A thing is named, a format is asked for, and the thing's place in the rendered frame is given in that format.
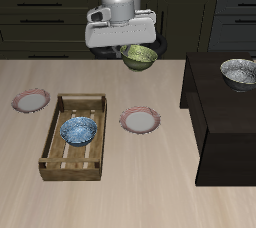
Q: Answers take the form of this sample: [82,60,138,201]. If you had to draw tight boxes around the blue patterned bowl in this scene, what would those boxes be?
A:
[59,116,99,148]

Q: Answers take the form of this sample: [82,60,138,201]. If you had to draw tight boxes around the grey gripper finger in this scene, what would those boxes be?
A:
[114,45,127,58]

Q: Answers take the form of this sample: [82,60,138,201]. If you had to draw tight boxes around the pink rimmed white plate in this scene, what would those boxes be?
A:
[118,105,162,136]
[10,87,52,114]

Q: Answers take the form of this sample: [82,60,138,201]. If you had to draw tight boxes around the green bowl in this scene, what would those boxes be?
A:
[119,44,159,73]

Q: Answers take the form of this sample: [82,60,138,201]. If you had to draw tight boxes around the dark kitchen cupboards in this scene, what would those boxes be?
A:
[0,0,256,61]

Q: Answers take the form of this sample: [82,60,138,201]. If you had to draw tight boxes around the grey white patterned bowl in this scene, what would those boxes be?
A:
[219,58,256,93]

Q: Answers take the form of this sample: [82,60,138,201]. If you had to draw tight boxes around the wooden slat tray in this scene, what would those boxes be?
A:
[37,92,109,183]

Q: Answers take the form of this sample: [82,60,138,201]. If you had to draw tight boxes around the dark wooden cabinet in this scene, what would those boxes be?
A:
[179,51,256,188]

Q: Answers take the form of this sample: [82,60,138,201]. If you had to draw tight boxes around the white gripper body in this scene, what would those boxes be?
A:
[84,9,157,49]

